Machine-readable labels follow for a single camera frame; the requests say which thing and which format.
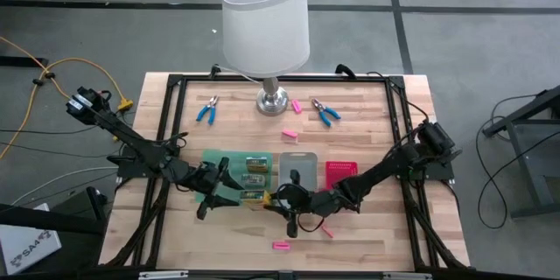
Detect red perforated plastic basket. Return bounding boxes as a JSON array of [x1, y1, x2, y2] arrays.
[[325, 161, 359, 192]]

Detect black floor bar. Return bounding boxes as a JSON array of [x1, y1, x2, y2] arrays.
[[0, 55, 49, 69]]

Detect black aluminium table frame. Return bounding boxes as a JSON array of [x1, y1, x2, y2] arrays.
[[104, 73, 472, 272]]

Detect black looped floor cable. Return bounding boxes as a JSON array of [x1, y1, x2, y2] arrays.
[[475, 104, 560, 231]]

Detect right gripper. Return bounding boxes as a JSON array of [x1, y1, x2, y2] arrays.
[[263, 169, 349, 238]]

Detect table lamp white shade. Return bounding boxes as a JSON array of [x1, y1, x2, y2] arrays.
[[220, 0, 311, 117]]

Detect white SA4 box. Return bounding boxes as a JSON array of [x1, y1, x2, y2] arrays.
[[0, 203, 62, 276]]

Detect teal translucent plastic bin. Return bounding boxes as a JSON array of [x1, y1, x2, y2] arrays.
[[195, 149, 275, 205]]

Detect black metal stand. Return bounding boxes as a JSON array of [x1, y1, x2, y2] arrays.
[[483, 85, 560, 228]]

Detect thin black wrist camera cable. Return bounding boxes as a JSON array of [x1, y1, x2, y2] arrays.
[[276, 182, 317, 234]]

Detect silver bracket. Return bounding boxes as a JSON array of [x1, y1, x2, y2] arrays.
[[382, 272, 433, 280], [138, 269, 189, 280]]

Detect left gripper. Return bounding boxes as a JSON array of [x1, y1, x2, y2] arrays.
[[185, 157, 245, 221]]

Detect black floor stand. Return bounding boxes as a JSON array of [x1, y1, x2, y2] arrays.
[[0, 185, 109, 235]]

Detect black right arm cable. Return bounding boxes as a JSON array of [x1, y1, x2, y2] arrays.
[[367, 71, 430, 123]]

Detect blue handled pliers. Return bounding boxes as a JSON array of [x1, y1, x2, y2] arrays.
[[195, 94, 220, 126], [311, 98, 342, 128]]

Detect yellow extension cable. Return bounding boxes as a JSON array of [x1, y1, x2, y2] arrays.
[[0, 36, 135, 161]]

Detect yellow green crayon box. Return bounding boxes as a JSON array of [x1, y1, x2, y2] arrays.
[[245, 156, 270, 173]]

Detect yellow Crayola 24 crayon box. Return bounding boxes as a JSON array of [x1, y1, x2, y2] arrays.
[[239, 189, 272, 206]]

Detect grey plastic bin with handle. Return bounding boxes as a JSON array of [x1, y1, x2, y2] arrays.
[[278, 151, 319, 193]]

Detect white floor cable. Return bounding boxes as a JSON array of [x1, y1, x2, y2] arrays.
[[10, 165, 119, 207]]

